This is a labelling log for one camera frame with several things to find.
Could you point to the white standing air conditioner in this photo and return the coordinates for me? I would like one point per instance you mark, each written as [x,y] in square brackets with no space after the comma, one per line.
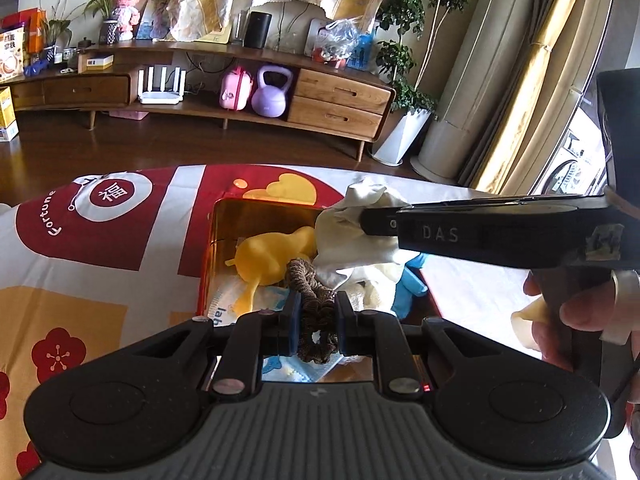
[475,85]

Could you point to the pink plush doll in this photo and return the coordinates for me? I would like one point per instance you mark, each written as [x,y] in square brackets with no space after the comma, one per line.
[127,10]

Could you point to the white cloth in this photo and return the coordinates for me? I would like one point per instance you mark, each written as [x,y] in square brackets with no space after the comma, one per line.
[345,240]

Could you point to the person's right hand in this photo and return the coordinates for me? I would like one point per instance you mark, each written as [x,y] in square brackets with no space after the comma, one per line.
[590,312]

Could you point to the small yellow white box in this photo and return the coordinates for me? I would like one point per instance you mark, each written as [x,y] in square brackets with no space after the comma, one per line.
[97,62]

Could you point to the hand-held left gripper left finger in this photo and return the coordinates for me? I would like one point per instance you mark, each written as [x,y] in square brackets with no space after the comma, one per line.
[290,325]

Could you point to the yellow curtain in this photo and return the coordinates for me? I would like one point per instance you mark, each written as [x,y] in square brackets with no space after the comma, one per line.
[555,60]

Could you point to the wooden TV cabinet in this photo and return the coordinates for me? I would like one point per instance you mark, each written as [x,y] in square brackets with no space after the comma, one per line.
[340,92]

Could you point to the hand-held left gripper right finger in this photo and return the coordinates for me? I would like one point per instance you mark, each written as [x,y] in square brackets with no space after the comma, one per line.
[346,325]

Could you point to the black speaker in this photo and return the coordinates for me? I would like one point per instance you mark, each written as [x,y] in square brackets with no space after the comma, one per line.
[260,30]

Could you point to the yellow carton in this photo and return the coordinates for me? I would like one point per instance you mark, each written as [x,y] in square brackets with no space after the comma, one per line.
[7,115]

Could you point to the white printed snack box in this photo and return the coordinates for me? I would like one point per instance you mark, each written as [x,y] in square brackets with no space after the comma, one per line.
[11,57]

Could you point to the white router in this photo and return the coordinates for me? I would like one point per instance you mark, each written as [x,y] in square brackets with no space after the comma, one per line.
[161,95]

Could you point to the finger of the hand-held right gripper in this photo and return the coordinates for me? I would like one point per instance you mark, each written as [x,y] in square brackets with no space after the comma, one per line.
[380,221]

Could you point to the plant in dark vase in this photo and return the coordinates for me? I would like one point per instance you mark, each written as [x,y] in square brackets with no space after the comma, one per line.
[107,32]

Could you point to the washing machine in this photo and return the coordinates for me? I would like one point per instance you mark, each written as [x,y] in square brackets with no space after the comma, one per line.
[575,165]

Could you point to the red printed tablecloth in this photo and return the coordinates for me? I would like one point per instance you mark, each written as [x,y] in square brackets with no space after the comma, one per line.
[75,240]

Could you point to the purple kettlebell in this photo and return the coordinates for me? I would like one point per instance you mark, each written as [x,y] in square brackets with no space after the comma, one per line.
[270,100]

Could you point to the pastel picture poster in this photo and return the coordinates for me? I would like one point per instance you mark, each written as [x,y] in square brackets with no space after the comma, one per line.
[152,20]

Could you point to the white wet wipes packet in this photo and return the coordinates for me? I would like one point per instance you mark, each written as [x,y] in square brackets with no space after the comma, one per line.
[227,297]

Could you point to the clear plastic bag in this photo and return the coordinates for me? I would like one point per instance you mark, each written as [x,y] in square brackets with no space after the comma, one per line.
[340,40]

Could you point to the potted tree white planter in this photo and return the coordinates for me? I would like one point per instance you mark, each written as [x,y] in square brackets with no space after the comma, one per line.
[402,135]

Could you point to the yellow rubber glove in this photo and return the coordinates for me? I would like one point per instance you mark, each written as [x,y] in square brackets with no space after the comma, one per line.
[265,257]

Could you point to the brown hair scrunchie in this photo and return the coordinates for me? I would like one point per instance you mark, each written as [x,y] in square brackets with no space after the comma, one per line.
[312,290]

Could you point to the glass cup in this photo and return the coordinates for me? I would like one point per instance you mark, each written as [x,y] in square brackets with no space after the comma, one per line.
[241,27]

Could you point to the orange gift box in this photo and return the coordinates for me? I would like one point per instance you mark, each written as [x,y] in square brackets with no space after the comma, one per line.
[25,22]

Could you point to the blue toy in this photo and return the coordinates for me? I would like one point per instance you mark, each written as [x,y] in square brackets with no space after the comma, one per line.
[37,67]

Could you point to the cream plush toy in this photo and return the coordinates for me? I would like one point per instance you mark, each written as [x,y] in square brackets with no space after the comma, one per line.
[377,285]

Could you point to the red tin box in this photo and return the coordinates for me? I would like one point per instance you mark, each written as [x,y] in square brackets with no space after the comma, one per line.
[207,260]

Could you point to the pink tray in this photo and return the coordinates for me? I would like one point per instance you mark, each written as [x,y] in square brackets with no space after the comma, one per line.
[129,114]

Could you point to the blue rubber glove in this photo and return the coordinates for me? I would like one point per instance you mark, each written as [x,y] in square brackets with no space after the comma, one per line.
[407,287]

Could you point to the small potted plant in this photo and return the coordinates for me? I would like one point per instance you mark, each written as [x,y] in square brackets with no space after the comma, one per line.
[52,35]

